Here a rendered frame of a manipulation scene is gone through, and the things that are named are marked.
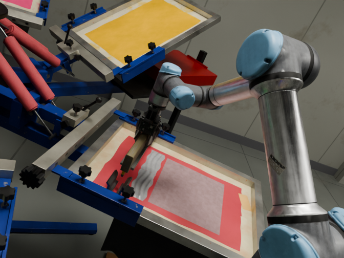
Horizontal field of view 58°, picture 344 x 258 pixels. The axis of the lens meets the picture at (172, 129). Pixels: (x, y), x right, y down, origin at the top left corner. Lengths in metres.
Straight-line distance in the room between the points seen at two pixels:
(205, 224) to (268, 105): 0.68
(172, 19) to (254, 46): 1.41
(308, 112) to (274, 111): 3.75
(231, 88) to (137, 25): 1.18
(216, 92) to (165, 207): 0.48
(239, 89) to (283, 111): 0.31
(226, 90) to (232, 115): 3.13
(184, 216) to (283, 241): 0.64
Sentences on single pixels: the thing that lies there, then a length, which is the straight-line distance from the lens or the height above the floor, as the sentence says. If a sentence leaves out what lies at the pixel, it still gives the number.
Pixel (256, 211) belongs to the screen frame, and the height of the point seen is 0.99.
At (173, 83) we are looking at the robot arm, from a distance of 1.04.
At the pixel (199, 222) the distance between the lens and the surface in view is 1.24.
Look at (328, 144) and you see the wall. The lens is 4.83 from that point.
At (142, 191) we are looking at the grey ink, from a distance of 1.23.
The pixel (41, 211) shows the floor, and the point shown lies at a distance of 2.36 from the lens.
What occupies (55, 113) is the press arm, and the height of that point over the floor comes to 1.04.
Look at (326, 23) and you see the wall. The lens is 4.08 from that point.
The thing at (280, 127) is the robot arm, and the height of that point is 1.54.
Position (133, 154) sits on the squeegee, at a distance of 1.11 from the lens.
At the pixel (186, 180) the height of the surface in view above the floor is 0.95.
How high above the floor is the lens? 1.74
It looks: 27 degrees down
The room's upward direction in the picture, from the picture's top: 24 degrees clockwise
